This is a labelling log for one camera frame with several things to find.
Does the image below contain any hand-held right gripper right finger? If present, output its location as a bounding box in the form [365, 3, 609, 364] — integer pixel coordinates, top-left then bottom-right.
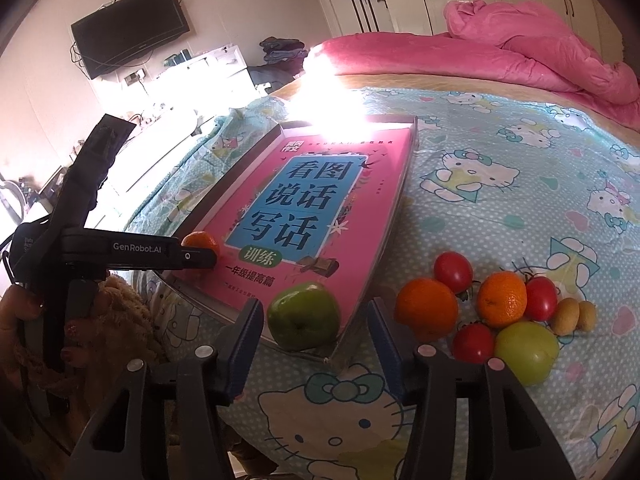
[366, 299, 571, 480]

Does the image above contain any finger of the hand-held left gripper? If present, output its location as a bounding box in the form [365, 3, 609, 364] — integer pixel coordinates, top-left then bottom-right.
[172, 239, 219, 270]
[50, 114, 137, 232]

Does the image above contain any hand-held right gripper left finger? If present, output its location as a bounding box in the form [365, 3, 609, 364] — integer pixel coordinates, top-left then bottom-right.
[65, 299, 265, 480]

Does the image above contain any orange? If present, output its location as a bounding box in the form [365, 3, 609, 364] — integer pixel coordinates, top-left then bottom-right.
[395, 277, 460, 343]
[181, 230, 220, 256]
[476, 271, 528, 329]

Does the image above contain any grey rectangular tray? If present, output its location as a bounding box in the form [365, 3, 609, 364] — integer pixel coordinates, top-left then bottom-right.
[152, 112, 418, 361]

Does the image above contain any green apple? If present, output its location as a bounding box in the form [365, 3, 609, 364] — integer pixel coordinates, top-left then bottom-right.
[266, 281, 342, 352]
[494, 321, 560, 387]

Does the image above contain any red tomato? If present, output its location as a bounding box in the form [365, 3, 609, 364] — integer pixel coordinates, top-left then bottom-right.
[452, 322, 496, 365]
[524, 276, 558, 322]
[433, 251, 474, 295]

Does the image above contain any person's left hand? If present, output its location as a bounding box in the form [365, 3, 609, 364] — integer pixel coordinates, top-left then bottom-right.
[0, 284, 109, 392]

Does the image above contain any pink and blue book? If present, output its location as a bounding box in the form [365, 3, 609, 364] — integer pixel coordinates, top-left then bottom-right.
[192, 122, 416, 346]

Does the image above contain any white desk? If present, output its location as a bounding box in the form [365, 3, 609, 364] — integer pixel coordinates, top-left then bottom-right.
[115, 42, 251, 126]

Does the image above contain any brown kiwi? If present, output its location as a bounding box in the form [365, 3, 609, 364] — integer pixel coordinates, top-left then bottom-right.
[577, 301, 598, 333]
[553, 297, 581, 337]

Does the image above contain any cartoon print bed sheet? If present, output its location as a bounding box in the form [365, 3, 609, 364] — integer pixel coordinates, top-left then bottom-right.
[120, 85, 640, 480]

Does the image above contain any dark garment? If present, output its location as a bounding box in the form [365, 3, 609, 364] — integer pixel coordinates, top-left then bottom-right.
[247, 62, 306, 96]

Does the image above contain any pile of folded clothes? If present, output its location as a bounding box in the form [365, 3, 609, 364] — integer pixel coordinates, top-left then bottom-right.
[260, 36, 311, 66]

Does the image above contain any pink duvet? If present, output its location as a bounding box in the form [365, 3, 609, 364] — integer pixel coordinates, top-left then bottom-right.
[310, 0, 640, 133]

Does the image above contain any black wall television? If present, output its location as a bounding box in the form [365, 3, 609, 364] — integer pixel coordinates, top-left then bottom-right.
[70, 0, 191, 80]

